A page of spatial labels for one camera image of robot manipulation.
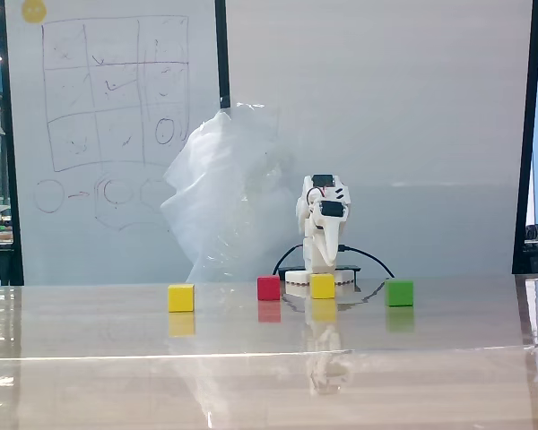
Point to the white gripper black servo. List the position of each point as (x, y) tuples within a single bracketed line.
[(329, 222)]

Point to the whiteboard with marker drawings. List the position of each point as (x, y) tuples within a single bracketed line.
[(116, 215)]

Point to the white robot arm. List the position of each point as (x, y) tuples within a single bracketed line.
[(306, 251)]

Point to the green cube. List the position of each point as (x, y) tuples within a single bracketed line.
[(399, 293)]

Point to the black whiteboard frame post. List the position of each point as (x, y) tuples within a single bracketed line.
[(223, 54), (10, 157), (526, 157)]

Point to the yellow cube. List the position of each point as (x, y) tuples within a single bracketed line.
[(180, 298), (323, 286)]

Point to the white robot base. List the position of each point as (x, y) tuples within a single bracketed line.
[(298, 281)]

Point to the black table clamp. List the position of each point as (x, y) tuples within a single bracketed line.
[(352, 269)]

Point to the blank whiteboard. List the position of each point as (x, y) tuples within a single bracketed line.
[(385, 112)]

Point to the black bin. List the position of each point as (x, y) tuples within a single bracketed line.
[(2, 264)]

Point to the red cube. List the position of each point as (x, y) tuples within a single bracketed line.
[(269, 288)]

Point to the yellow smiley magnet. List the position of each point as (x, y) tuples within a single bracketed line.
[(33, 10)]

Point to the translucent plastic sheet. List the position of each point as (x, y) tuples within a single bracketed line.
[(224, 192)]

